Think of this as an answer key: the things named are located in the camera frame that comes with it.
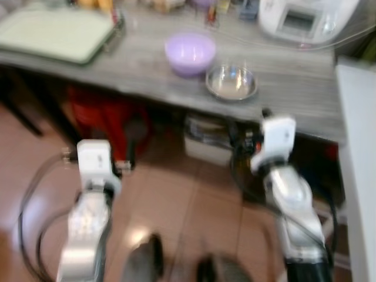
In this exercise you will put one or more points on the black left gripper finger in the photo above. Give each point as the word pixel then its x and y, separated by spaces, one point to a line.
pixel 136 154

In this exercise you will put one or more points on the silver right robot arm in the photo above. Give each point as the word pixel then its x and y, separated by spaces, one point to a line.
pixel 294 205

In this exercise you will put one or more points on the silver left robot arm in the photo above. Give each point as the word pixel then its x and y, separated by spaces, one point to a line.
pixel 85 235

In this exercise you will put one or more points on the white storage box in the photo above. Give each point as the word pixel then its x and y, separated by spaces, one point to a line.
pixel 205 141

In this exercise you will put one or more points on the red bag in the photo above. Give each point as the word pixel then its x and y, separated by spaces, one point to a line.
pixel 94 117

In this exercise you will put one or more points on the stainless steel bowl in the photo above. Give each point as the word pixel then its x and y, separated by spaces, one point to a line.
pixel 231 86

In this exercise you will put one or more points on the grey left robot foot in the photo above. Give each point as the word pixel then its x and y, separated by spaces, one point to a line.
pixel 141 261

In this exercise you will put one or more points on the grey robot foot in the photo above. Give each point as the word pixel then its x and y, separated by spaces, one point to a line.
pixel 226 270
pixel 141 261

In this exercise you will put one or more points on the purple plastic bowl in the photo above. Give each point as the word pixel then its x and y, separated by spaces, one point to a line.
pixel 189 54

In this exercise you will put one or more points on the white cabinet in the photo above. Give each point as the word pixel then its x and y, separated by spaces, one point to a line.
pixel 358 176

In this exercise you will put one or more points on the small condiment bottle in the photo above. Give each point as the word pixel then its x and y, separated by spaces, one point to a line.
pixel 216 16

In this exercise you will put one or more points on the grey right robot foot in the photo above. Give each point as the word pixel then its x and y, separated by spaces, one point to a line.
pixel 226 270

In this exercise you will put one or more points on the blue container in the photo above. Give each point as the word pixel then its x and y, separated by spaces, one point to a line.
pixel 249 9

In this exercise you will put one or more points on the pale green tray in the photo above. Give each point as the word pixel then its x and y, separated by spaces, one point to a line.
pixel 53 34

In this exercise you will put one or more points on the white rice cooker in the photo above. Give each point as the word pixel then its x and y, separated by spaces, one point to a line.
pixel 335 16

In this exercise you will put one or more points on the orange food pack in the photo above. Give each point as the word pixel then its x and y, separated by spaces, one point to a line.
pixel 94 3

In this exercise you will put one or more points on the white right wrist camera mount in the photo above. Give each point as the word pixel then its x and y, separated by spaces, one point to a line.
pixel 276 138

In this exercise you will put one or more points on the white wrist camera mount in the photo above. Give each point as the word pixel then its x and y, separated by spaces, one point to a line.
pixel 276 138
pixel 94 157

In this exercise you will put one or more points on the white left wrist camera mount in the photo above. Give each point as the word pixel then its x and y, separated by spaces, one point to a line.
pixel 94 157

